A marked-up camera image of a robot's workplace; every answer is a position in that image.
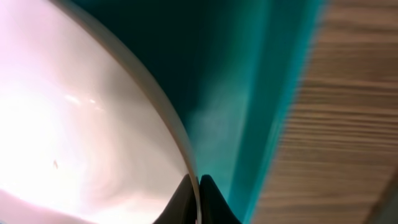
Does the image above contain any teal plastic tray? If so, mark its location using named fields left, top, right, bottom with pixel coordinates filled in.
left=75, top=0, right=324, bottom=223

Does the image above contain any pink plate with rice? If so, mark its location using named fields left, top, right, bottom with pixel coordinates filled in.
left=1, top=1, right=201, bottom=223

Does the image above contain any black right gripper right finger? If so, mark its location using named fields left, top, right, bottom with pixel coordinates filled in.
left=200, top=175, right=241, bottom=224

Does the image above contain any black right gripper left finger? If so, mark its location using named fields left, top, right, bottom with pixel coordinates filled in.
left=154, top=174, right=197, bottom=224

